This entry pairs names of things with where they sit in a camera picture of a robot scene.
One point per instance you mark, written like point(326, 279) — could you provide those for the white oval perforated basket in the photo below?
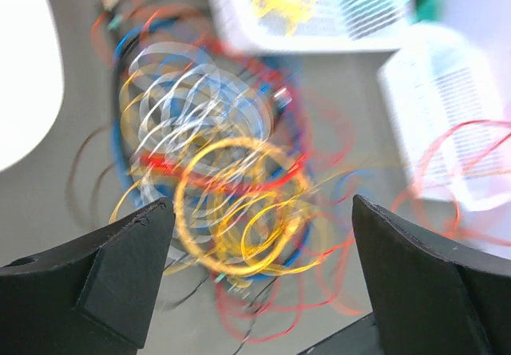
point(32, 77)

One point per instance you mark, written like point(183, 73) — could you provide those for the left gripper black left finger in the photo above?
point(92, 295)

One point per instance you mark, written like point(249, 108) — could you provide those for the white rectangular basket, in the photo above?
point(311, 26)
point(440, 94)

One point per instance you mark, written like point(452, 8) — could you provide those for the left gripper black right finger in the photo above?
point(430, 294)

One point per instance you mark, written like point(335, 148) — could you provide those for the white rectangular basket, right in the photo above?
point(440, 94)

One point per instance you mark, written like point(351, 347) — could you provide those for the white rectangular basket, middle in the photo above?
point(311, 26)

